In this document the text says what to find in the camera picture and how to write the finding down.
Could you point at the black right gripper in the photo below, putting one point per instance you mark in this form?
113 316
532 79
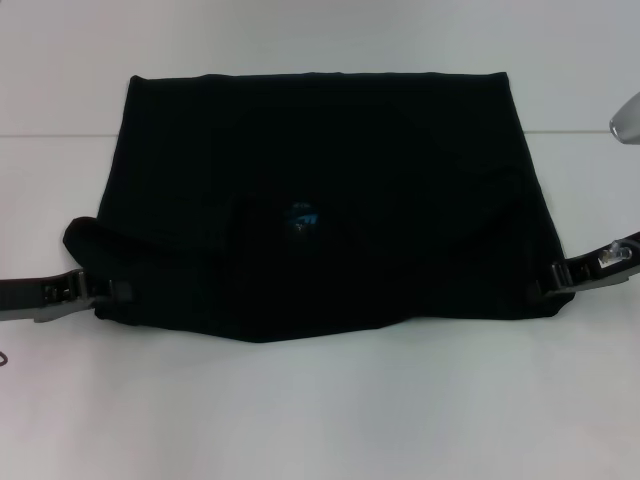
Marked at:
605 267

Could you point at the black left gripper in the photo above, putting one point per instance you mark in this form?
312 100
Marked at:
40 295

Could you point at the black shirt with FREE print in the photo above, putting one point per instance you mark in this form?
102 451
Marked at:
320 200

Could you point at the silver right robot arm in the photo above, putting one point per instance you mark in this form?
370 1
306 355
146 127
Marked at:
627 120

